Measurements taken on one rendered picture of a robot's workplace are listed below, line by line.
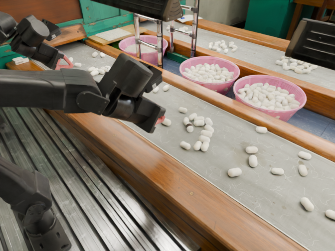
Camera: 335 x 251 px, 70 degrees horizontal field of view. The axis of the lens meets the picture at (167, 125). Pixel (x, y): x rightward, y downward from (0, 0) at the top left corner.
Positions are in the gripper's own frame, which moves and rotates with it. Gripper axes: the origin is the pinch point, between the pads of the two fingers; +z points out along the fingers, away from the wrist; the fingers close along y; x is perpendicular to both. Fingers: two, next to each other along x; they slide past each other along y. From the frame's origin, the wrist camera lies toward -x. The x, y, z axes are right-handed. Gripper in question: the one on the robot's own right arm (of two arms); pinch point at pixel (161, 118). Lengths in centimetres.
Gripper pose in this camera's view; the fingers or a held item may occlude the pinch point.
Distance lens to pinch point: 64.6
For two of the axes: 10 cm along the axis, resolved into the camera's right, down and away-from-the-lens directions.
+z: 5.4, 1.4, 8.3
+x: -4.4, 8.9, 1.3
